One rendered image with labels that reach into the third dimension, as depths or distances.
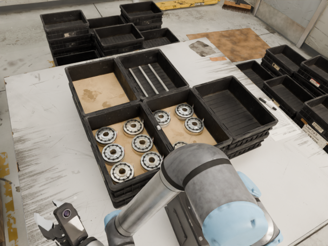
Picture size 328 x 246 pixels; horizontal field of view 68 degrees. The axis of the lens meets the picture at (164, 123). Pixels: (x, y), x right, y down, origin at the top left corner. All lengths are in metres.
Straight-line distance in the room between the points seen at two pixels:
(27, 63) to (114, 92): 1.92
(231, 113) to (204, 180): 0.99
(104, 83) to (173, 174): 1.05
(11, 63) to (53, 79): 1.53
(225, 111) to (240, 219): 1.04
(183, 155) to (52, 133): 1.06
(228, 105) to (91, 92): 0.80
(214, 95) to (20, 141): 1.11
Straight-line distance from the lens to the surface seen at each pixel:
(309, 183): 1.54
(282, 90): 2.57
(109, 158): 1.13
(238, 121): 1.42
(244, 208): 0.47
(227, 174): 0.49
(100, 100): 1.41
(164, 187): 0.60
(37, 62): 3.23
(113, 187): 0.99
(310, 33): 4.13
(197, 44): 2.18
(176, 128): 1.29
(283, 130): 1.70
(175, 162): 0.54
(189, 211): 0.94
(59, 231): 0.78
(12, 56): 3.40
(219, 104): 1.47
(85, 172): 1.30
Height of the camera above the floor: 1.82
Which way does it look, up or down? 50 degrees down
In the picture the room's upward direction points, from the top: 8 degrees clockwise
